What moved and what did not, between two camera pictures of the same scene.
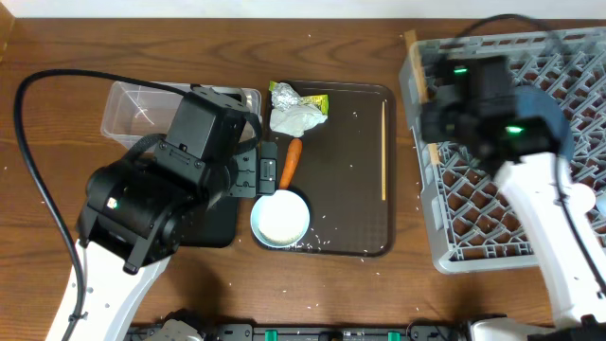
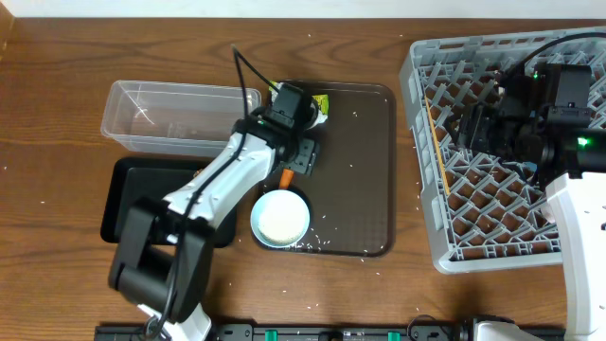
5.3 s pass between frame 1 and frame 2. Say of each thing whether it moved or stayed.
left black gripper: moved
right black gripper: moved
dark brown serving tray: stayed
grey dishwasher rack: stayed
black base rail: stayed
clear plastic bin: stayed
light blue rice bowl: stayed
